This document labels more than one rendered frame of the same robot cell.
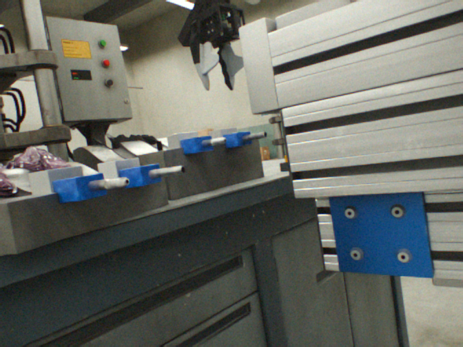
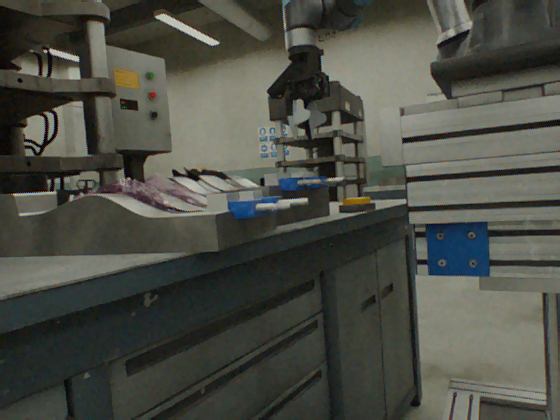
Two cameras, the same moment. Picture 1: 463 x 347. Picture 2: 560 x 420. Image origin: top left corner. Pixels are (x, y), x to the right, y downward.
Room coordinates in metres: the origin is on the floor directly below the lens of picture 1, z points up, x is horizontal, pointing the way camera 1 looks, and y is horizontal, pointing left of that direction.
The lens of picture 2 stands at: (-0.22, 0.24, 0.89)
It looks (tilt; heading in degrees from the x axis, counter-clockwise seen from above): 3 degrees down; 350
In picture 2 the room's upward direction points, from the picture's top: 5 degrees counter-clockwise
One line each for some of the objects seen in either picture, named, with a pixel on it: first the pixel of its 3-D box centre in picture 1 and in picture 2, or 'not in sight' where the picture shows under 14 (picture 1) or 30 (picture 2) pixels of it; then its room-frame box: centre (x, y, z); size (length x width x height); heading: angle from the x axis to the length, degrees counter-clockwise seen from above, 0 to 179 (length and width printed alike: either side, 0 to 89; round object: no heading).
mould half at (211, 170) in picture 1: (149, 164); (225, 197); (0.93, 0.20, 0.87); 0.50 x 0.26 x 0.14; 45
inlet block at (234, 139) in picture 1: (240, 139); (319, 181); (0.77, -0.03, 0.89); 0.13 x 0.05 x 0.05; 45
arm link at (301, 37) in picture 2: not in sight; (301, 43); (0.78, -0.02, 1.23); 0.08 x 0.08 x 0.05
